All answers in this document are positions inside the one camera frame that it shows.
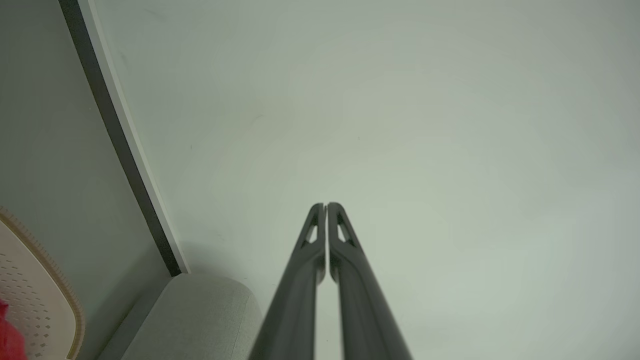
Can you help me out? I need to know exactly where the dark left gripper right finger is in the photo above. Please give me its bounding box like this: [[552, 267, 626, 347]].
[[327, 201, 414, 360]]

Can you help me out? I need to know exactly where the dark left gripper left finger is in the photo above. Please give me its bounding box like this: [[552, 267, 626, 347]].
[[248, 202, 327, 360]]

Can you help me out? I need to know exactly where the red and white garment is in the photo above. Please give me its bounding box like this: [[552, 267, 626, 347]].
[[0, 299, 29, 360]]

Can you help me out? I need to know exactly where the cream laundry basket brown rim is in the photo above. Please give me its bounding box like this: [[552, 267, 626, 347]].
[[0, 206, 86, 360]]

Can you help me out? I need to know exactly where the grey fabric sofa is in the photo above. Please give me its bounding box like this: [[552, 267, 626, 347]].
[[96, 273, 264, 360]]

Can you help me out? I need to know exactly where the white and dark baseboard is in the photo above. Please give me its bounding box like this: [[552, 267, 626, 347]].
[[58, 0, 191, 277]]

